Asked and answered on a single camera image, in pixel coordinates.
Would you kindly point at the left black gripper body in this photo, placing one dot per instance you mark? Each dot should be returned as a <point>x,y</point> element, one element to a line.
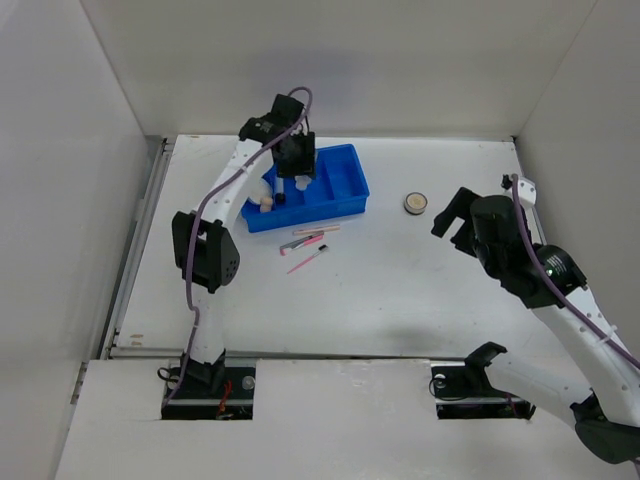
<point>300,160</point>

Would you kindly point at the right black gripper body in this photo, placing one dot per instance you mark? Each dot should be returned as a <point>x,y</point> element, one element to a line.
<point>492,262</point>

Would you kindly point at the clear plastic bottle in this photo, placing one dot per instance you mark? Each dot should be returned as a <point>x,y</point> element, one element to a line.
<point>302,183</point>

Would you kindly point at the clear tube black cap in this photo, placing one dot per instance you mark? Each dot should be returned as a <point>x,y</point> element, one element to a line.
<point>279,191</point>

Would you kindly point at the round compact case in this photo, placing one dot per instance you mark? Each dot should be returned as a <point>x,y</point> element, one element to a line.
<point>415,203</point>

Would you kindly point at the round beige powder puff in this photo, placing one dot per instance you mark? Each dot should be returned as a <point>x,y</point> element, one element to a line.
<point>262,189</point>

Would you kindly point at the beige makeup sponge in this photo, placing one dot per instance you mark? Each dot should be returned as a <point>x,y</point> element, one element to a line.
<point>266,204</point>

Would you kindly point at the pink eyebrow comb brush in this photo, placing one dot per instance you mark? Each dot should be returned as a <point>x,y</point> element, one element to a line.
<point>322,249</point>

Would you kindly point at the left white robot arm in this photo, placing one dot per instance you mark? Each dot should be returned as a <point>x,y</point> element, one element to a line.
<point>204,250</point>

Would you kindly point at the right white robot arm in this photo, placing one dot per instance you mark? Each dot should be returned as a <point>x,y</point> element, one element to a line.
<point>603,409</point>

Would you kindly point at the pink makeup brush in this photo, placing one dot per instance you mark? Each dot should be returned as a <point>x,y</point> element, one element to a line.
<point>318,237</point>

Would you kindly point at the blue plastic organizer tray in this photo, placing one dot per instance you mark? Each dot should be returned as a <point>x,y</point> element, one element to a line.
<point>339,189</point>

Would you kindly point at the beige cosmetic stick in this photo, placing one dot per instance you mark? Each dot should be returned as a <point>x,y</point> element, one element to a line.
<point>316,230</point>

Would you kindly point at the houndstooth pattern pencil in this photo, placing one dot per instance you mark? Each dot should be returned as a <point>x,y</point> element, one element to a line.
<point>296,243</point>

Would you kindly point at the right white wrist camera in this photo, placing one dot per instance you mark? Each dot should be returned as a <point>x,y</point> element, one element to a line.
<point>527,193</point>

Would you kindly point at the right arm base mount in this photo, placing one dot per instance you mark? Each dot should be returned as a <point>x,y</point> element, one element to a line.
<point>462,391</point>

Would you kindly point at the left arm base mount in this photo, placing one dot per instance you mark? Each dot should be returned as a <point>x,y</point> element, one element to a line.
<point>223,391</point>

